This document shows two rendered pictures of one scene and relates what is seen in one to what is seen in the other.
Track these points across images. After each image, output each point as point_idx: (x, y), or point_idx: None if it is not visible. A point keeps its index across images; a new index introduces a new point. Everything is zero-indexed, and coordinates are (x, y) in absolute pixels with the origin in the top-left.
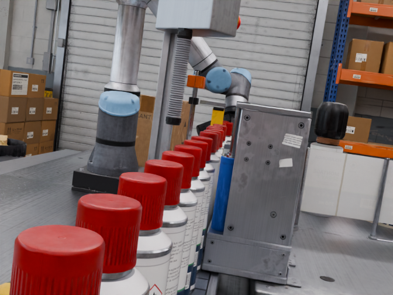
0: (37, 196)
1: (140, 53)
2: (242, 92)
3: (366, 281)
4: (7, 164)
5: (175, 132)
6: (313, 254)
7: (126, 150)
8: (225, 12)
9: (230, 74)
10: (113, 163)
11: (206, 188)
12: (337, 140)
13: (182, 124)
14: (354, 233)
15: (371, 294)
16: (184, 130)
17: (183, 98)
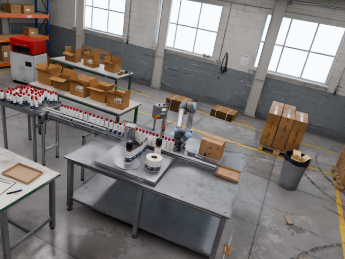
0: (167, 139)
1: (188, 122)
2: (183, 136)
3: (123, 148)
4: (192, 139)
5: (199, 146)
6: (132, 148)
7: (174, 138)
8: (153, 115)
9: (186, 132)
10: None
11: (123, 128)
12: (156, 145)
13: (207, 147)
14: (142, 156)
15: (119, 146)
16: (210, 150)
17: (153, 126)
